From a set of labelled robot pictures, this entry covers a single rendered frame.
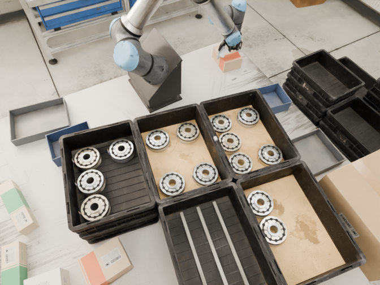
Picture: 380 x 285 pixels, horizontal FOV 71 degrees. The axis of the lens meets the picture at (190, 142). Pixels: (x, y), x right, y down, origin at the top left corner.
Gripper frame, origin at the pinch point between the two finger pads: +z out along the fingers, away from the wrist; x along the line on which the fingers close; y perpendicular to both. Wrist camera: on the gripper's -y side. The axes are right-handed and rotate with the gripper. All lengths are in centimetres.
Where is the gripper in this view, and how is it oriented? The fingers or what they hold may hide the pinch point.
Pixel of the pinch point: (227, 55)
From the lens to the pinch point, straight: 173.9
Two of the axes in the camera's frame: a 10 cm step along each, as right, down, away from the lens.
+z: -0.3, 5.3, 8.5
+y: 4.1, 7.8, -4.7
